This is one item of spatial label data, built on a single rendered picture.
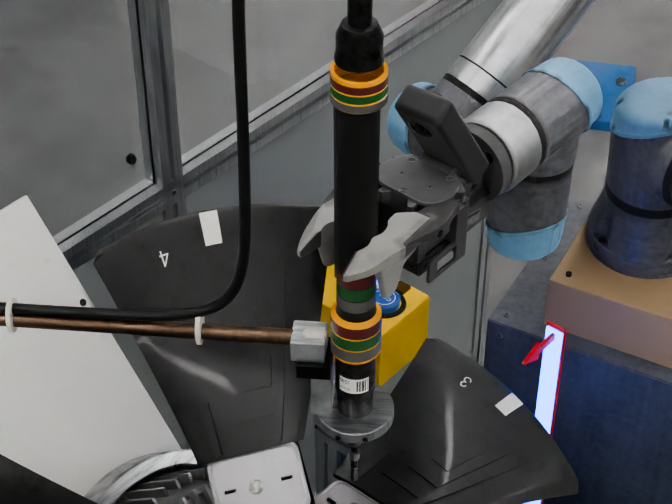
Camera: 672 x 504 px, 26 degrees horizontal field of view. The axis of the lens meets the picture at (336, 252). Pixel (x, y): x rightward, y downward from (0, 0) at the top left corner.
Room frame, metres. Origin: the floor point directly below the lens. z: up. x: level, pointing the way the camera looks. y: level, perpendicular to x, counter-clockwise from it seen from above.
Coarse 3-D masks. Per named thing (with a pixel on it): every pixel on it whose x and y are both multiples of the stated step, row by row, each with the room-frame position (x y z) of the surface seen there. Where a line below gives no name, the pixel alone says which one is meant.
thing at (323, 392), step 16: (304, 336) 0.91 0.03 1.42; (304, 352) 0.90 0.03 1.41; (320, 352) 0.90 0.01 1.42; (304, 368) 0.90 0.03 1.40; (320, 368) 0.89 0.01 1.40; (320, 384) 0.90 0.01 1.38; (320, 400) 0.90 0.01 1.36; (336, 400) 0.92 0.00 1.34; (384, 400) 0.92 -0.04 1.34; (320, 416) 0.90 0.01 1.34; (336, 416) 0.90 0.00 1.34; (368, 416) 0.90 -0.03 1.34; (384, 416) 0.90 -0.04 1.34; (336, 432) 0.88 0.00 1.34; (352, 432) 0.88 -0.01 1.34; (368, 432) 0.88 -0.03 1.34; (384, 432) 0.89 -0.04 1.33
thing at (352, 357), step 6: (330, 336) 0.91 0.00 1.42; (330, 342) 0.91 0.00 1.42; (336, 348) 0.90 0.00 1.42; (378, 348) 0.90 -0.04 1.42; (336, 354) 0.90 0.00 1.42; (342, 354) 0.89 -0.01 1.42; (348, 354) 0.89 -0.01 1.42; (354, 354) 0.89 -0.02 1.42; (360, 354) 0.89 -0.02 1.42; (366, 354) 0.89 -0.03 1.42; (372, 354) 0.89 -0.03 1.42; (348, 360) 0.89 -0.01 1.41; (354, 360) 0.89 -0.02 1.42; (360, 360) 0.89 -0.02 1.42; (366, 360) 0.89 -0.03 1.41
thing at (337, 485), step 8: (328, 488) 0.95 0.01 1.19; (336, 488) 0.95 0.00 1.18; (344, 488) 0.95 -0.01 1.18; (352, 488) 0.95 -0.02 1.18; (320, 496) 0.94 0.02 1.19; (328, 496) 0.94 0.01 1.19; (336, 496) 0.94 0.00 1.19; (344, 496) 0.94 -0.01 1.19; (352, 496) 0.94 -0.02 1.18; (360, 496) 0.94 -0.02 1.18
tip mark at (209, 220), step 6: (216, 210) 1.08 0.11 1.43; (204, 216) 1.07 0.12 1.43; (210, 216) 1.07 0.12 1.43; (216, 216) 1.07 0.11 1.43; (204, 222) 1.07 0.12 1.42; (210, 222) 1.07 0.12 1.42; (216, 222) 1.07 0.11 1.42; (204, 228) 1.06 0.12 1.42; (210, 228) 1.06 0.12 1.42; (216, 228) 1.06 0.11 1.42; (204, 234) 1.06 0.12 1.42; (210, 234) 1.06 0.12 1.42; (216, 234) 1.06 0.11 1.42; (210, 240) 1.05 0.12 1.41; (216, 240) 1.05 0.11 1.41
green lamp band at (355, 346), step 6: (330, 330) 0.91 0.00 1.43; (336, 336) 0.90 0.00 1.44; (378, 336) 0.90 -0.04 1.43; (336, 342) 0.90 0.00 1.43; (342, 342) 0.89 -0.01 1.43; (348, 342) 0.89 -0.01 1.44; (354, 342) 0.89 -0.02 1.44; (360, 342) 0.89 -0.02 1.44; (366, 342) 0.89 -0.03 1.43; (372, 342) 0.89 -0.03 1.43; (342, 348) 0.89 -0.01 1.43; (348, 348) 0.89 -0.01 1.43; (354, 348) 0.89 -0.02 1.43; (360, 348) 0.89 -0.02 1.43; (366, 348) 0.89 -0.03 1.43
